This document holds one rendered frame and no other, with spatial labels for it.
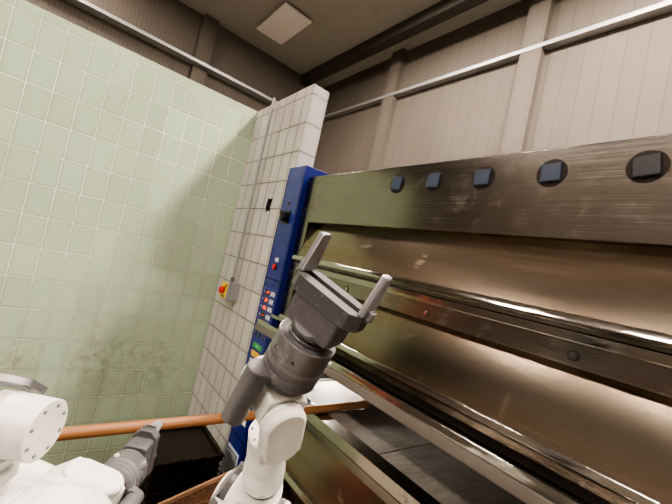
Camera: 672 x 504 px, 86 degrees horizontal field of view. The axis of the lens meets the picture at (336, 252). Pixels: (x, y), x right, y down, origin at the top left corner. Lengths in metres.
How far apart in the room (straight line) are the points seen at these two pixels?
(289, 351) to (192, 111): 2.04
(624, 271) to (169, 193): 2.09
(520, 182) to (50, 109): 2.07
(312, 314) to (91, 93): 2.00
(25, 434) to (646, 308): 0.92
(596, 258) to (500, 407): 0.38
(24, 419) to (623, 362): 0.90
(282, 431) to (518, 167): 0.80
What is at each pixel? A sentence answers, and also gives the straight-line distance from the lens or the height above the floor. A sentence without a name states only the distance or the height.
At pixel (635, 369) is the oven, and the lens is 0.86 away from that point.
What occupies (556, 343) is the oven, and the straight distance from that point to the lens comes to 0.90.
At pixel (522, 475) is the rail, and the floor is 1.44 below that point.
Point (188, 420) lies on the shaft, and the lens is 1.21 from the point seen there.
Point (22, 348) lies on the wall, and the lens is 2.37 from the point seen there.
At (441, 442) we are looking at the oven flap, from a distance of 0.88.
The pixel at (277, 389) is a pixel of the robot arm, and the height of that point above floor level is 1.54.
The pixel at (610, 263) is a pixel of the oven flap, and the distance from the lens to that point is 0.91.
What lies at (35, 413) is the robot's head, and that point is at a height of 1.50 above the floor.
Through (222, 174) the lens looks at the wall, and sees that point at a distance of 2.40.
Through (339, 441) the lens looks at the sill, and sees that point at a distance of 1.34.
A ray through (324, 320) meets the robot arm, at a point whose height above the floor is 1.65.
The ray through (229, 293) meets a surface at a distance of 2.08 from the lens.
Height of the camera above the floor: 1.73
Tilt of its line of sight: 2 degrees up
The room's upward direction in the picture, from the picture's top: 12 degrees clockwise
